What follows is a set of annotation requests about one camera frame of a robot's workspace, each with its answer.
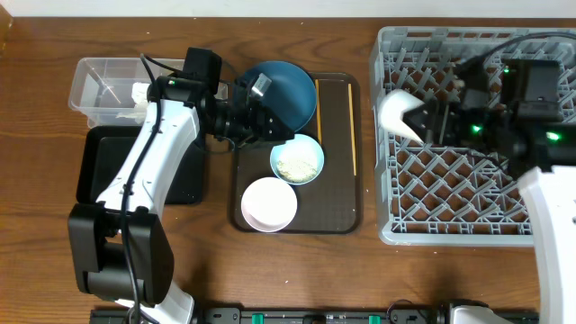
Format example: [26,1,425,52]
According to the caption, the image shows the grey dishwasher rack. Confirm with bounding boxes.
[369,26,575,248]

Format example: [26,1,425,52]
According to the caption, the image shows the light blue bowl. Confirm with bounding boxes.
[270,134,324,185]

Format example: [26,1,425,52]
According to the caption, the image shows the white cup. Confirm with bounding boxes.
[378,89,423,143]

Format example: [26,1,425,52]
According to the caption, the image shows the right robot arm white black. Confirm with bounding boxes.
[388,59,575,323]

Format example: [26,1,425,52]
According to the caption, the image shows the right wooden chopstick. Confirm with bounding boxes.
[347,84,357,176]

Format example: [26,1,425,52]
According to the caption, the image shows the brown serving tray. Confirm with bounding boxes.
[229,71,364,235]

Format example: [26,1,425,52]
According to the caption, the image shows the waste paper wrapper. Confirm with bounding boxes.
[116,82,149,124]

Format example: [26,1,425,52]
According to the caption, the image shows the pink bowl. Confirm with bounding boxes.
[240,177,298,233]

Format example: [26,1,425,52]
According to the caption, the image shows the clear plastic bin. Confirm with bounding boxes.
[67,57,228,134]

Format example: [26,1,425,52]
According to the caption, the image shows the black bin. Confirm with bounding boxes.
[76,126,205,205]

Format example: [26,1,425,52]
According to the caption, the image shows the dark blue plate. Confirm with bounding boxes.
[234,60,317,131]

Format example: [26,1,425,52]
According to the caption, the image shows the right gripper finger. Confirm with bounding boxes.
[408,124,441,144]
[402,100,440,126]

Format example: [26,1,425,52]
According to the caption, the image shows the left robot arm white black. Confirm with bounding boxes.
[68,48,294,323]

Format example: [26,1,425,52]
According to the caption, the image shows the black rail at table edge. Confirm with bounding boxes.
[88,302,539,324]

